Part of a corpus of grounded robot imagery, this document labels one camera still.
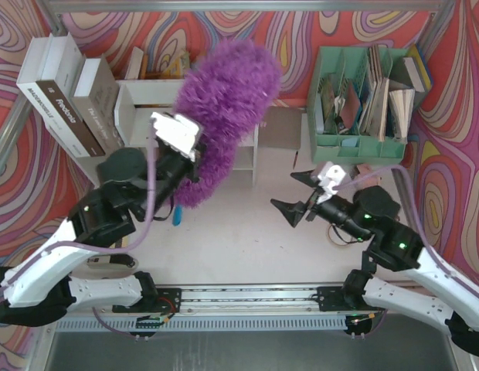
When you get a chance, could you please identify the purple fluffy duster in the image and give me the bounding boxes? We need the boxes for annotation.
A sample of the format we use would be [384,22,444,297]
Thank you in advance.
[173,39,281,209]

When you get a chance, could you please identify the small yellow book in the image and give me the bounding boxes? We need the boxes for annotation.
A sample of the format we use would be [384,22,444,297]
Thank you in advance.
[114,236,130,249]

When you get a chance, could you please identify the white black stapler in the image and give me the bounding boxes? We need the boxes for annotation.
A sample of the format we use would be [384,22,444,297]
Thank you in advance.
[87,254,138,270]

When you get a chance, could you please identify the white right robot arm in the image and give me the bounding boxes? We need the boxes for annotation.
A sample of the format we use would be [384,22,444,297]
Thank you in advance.
[270,165,479,357]

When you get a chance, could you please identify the white wooden bookshelf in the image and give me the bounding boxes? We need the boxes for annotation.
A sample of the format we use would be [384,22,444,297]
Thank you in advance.
[81,77,260,187]

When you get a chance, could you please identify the brown pencil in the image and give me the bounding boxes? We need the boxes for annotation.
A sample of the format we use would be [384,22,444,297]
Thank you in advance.
[292,151,299,169]

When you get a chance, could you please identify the pink pig figurine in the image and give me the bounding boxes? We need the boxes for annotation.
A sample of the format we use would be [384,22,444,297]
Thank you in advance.
[355,164,382,184]

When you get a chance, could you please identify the grey notebook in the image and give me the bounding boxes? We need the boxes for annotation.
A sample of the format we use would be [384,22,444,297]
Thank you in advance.
[258,107,303,150]

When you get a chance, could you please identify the taupe Lonely City book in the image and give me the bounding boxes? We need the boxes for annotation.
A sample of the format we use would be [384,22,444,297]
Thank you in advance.
[73,56,124,155]

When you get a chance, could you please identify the green file organizer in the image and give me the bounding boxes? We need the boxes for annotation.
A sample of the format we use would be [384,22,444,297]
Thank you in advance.
[307,45,418,165]

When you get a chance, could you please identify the books behind shelf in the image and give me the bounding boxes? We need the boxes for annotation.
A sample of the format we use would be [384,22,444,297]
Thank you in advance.
[121,47,206,80]

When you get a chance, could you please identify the brown Fredonia book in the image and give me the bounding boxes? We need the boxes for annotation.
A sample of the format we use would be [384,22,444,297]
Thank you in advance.
[39,34,105,158]

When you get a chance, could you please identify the white Mademoiselle book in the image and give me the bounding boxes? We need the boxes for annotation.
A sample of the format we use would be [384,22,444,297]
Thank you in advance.
[15,36,70,136]

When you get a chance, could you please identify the grey book in organizer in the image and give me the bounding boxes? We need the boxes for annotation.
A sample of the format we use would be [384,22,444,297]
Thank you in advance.
[389,44,433,94]

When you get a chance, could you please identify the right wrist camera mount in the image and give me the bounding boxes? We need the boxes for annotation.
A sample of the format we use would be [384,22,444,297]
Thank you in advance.
[311,162,349,205]

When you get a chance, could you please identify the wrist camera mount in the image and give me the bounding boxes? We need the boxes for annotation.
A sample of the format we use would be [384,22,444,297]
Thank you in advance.
[151,112,202,162]
[311,162,349,205]

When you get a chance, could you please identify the tape roll ring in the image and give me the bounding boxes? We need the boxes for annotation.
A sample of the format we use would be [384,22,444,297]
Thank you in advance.
[326,223,358,247]

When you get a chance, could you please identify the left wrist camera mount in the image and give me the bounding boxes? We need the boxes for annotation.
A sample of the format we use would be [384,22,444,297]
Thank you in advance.
[151,112,202,162]

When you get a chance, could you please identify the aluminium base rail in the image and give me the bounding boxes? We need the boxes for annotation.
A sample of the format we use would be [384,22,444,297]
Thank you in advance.
[55,284,382,338]

